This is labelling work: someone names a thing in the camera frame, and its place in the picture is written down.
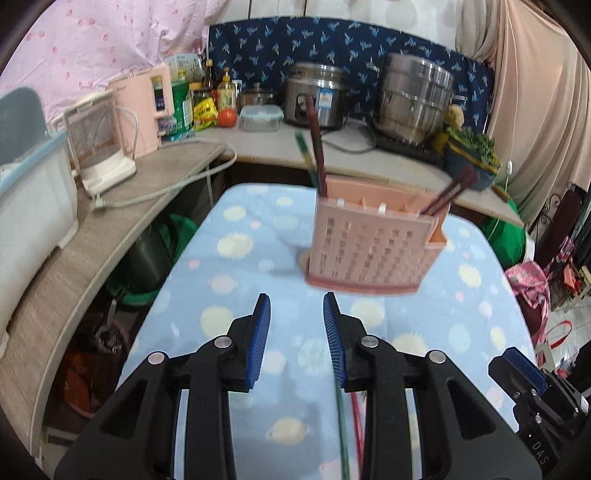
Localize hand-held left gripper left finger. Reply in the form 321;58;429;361
54;293;271;480

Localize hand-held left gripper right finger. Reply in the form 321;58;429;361
322;292;539;480

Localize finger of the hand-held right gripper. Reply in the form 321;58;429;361
488;348;548;403

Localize bright red chopstick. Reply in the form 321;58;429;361
349;391;366;467

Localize green chopstick gold band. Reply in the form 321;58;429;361
294;131;321;190
333;381;349;480

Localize pink perforated utensil holder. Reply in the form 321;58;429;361
305;180;448;296

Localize dark maroon chopstick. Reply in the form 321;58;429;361
420;166;477;214
429;175;479;217

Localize pink floral cloth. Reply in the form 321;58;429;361
505;261;552;337

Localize green plastic bag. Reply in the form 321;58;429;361
480;194;529;273

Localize green plastic basin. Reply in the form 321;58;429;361
106;212;200;308

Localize dark metal pot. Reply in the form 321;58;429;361
127;226;176;296

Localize dark wooden chair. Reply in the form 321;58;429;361
531;189;583;268

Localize orange plastic bag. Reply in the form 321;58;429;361
62;351;121;416

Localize wooden counter shelf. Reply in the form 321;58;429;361
0;138;238;457

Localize black induction cooker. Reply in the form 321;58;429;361
374;131;446;168

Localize blue planter with greens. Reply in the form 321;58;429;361
443;127;502;192

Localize clear glass food container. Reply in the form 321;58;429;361
239;104;283;133

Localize yellow snack packet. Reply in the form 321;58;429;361
193;98;219;130

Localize green detergent bottle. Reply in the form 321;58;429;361
161;76;195;141

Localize small steel lidded pot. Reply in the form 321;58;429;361
238;83;276;109

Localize steel rice cooker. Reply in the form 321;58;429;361
283;62;350;130

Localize white clear-walled appliance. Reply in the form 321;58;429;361
51;90;138;195

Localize yellow cooking oil bottle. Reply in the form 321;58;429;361
217;68;237;112

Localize large steel steamer pot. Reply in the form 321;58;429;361
373;52;467;146

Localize pink electric kettle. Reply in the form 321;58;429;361
107;65;175;160

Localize white plastic bin blue rim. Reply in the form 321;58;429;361
0;129;79;333

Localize beige curtain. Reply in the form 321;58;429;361
457;0;591;222

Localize dark blue floral cloth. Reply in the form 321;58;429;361
208;16;497;139

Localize grey-blue bin lid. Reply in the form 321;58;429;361
0;88;49;164

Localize pink dotted cloth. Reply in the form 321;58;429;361
0;0;250;121

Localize white power plug cable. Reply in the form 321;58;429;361
90;143;238;213

